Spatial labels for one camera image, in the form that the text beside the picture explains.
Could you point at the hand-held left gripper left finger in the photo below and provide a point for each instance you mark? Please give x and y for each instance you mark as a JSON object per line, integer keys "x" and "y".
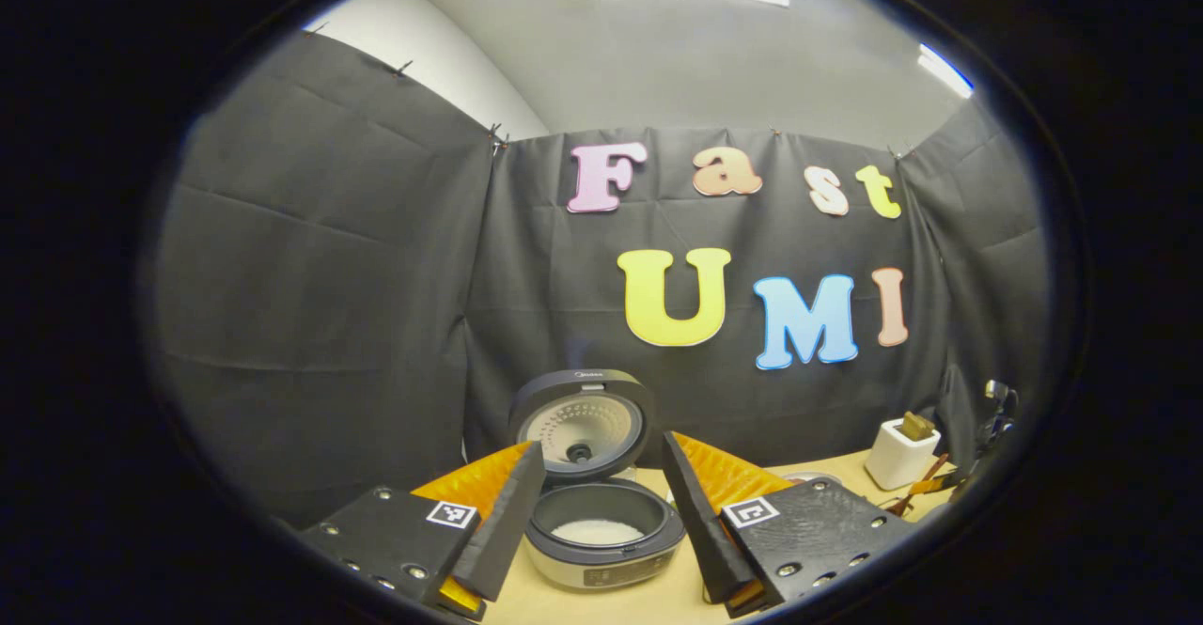
{"x": 512, "y": 522}

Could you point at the brown wooden spoon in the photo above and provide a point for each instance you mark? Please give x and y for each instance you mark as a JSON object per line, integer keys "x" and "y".
{"x": 934, "y": 467}

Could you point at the dark grey rice cooker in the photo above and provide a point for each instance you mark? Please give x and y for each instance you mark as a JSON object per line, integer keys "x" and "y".
{"x": 583, "y": 385}

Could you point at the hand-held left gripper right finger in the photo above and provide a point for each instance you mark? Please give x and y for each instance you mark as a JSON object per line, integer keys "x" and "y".
{"x": 700, "y": 531}

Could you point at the small ceiling light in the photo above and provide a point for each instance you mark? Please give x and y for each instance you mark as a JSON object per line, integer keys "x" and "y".
{"x": 945, "y": 70}

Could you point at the white toaster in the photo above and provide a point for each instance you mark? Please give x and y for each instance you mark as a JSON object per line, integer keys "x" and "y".
{"x": 898, "y": 465}

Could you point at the white round plate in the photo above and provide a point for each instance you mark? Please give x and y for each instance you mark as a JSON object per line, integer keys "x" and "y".
{"x": 808, "y": 476}

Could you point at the white rice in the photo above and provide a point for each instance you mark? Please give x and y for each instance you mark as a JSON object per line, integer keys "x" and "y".
{"x": 597, "y": 532}

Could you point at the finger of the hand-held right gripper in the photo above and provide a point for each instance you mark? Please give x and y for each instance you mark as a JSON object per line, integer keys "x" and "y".
{"x": 929, "y": 487}

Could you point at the black backdrop cloth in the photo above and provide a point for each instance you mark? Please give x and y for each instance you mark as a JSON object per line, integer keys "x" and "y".
{"x": 329, "y": 277}

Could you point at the brown toast slice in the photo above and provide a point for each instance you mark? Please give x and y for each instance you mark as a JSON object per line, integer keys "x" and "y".
{"x": 916, "y": 426}

